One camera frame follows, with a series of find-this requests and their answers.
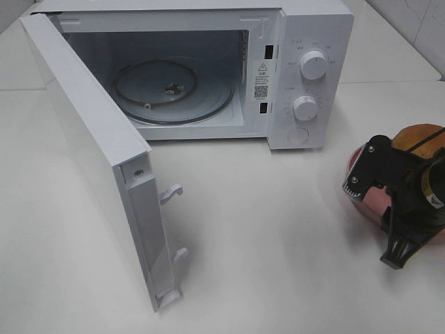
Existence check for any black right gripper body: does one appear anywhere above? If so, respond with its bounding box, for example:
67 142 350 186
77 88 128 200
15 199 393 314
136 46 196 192
371 145 435 226

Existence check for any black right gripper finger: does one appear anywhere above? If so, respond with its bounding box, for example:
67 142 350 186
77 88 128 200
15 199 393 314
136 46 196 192
343 135 393 202

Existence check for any pink round plate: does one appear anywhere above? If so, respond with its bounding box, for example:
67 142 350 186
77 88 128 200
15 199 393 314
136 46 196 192
346 146 444 245

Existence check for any burger with lettuce and cheese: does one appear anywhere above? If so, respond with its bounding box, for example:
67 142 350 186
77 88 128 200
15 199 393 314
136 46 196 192
391 124 444 159

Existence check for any round white door button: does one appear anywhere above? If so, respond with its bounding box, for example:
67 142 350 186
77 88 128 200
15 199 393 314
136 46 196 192
287 127 309 145

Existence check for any white timer knob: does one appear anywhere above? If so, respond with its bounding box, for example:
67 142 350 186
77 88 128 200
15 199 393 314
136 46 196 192
292 95 318 122

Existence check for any white microwave door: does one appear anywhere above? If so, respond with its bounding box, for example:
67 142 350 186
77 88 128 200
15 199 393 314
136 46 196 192
21 14 188 311

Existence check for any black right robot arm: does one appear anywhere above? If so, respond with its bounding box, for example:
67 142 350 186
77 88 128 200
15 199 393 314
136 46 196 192
342 135 444 234

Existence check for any upper white power knob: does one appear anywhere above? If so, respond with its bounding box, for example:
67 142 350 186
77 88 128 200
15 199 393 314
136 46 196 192
300 50 327 80

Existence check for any white microwave oven body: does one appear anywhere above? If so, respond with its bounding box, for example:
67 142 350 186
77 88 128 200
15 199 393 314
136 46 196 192
26 1 354 150

